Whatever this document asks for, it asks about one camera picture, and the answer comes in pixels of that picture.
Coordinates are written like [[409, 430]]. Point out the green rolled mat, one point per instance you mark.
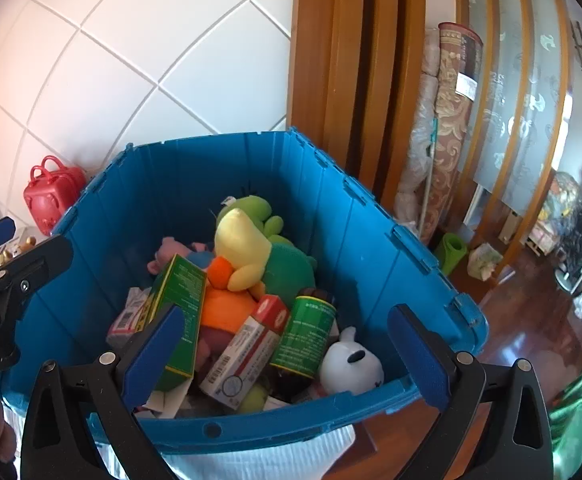
[[449, 252]]

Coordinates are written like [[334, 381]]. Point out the green frog plush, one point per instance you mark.
[[260, 213]]

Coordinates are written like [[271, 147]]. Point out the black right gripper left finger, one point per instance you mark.
[[57, 442]]

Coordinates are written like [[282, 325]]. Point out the green label dark bottle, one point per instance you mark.
[[304, 341]]

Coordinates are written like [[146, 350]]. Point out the brown plush toy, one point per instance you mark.
[[14, 249]]

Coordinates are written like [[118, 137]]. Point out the orange dress pig plush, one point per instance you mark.
[[223, 314]]

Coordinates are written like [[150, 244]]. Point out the yellow rubber duck toy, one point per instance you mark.
[[241, 253]]

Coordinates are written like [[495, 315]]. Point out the pink labelled tissue pack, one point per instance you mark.
[[124, 326]]

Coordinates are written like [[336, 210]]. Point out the small red white medicine box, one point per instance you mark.
[[238, 368]]

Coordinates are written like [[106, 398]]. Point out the blue plastic storage crate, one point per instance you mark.
[[335, 237]]

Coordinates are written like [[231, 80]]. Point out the green cardboard box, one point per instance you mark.
[[181, 284]]

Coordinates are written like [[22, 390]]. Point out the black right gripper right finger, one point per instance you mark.
[[515, 440]]

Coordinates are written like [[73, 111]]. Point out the rolled patterned carpet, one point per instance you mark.
[[461, 53]]

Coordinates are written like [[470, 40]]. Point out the white dog plush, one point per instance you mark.
[[349, 367]]

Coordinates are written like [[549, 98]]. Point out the red plastic handbag case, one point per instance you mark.
[[52, 189]]

